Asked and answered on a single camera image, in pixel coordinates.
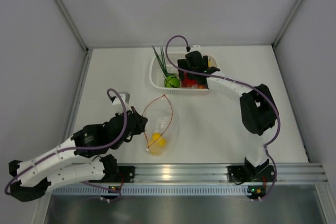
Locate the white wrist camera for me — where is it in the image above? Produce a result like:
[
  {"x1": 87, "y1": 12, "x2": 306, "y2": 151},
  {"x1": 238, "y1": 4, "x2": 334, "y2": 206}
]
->
[
  {"x1": 109, "y1": 91, "x2": 131, "y2": 113},
  {"x1": 186, "y1": 45, "x2": 202, "y2": 52}
]

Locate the purple cable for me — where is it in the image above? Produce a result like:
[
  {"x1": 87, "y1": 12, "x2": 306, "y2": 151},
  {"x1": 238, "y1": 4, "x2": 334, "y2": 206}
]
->
[
  {"x1": 4, "y1": 88, "x2": 131, "y2": 196},
  {"x1": 166, "y1": 35, "x2": 281, "y2": 201}
]

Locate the green fake watermelon ball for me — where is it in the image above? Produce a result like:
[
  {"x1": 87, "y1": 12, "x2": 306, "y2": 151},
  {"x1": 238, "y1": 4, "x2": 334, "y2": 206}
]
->
[{"x1": 164, "y1": 75, "x2": 181, "y2": 88}]

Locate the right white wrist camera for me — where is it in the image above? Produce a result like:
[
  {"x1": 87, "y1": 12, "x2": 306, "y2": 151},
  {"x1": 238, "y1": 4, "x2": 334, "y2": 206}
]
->
[{"x1": 186, "y1": 45, "x2": 202, "y2": 52}]

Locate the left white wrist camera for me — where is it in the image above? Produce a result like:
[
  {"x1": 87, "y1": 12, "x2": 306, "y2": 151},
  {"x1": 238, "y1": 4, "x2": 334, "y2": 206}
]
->
[{"x1": 109, "y1": 91, "x2": 131, "y2": 113}]

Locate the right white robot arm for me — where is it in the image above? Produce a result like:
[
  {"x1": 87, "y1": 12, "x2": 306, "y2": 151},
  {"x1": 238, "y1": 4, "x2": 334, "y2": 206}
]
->
[{"x1": 177, "y1": 48, "x2": 278, "y2": 184}]

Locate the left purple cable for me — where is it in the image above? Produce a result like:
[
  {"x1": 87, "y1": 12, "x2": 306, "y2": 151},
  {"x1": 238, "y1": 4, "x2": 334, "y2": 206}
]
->
[{"x1": 4, "y1": 88, "x2": 131, "y2": 196}]

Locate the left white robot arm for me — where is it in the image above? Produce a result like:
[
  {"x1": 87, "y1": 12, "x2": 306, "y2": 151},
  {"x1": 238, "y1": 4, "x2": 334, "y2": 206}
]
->
[{"x1": 5, "y1": 107, "x2": 148, "y2": 202}]

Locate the slotted grey cable duct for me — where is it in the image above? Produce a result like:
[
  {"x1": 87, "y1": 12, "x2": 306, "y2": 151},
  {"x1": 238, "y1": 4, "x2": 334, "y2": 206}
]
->
[{"x1": 52, "y1": 184, "x2": 266, "y2": 196}]

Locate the right aluminium frame post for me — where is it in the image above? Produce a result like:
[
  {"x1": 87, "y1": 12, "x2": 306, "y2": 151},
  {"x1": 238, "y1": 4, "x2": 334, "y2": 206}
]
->
[{"x1": 271, "y1": 0, "x2": 305, "y2": 50}]

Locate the aluminium mounting rail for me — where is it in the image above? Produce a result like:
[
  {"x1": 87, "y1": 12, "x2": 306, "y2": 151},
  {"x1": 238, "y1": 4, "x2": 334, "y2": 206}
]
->
[{"x1": 41, "y1": 163, "x2": 329, "y2": 184}]

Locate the aluminium frame post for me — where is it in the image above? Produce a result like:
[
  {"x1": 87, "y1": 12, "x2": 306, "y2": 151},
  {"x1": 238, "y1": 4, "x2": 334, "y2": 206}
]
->
[
  {"x1": 271, "y1": 0, "x2": 305, "y2": 50},
  {"x1": 53, "y1": 0, "x2": 89, "y2": 52}
]

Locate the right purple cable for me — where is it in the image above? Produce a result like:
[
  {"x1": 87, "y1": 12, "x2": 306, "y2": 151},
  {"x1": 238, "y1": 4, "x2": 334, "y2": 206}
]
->
[{"x1": 166, "y1": 35, "x2": 281, "y2": 201}]

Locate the left aluminium frame post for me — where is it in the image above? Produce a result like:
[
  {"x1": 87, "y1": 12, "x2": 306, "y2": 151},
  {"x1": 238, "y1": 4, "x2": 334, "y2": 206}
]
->
[{"x1": 53, "y1": 0, "x2": 89, "y2": 52}]

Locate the yellow fake bell pepper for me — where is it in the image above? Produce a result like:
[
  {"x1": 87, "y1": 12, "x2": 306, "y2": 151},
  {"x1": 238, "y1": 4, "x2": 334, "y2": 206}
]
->
[{"x1": 149, "y1": 132, "x2": 167, "y2": 155}]

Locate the clear zip bag orange seal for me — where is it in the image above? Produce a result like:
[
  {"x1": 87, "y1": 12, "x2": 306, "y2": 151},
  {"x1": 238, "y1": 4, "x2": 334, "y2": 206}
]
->
[{"x1": 142, "y1": 94, "x2": 179, "y2": 156}]

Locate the red fake tomato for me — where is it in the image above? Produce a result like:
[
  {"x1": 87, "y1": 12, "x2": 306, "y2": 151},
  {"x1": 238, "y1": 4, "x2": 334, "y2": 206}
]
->
[{"x1": 181, "y1": 73, "x2": 197, "y2": 88}]

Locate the green fake scallion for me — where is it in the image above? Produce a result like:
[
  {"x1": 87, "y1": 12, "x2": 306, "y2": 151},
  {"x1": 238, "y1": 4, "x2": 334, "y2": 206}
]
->
[{"x1": 152, "y1": 46, "x2": 176, "y2": 77}]

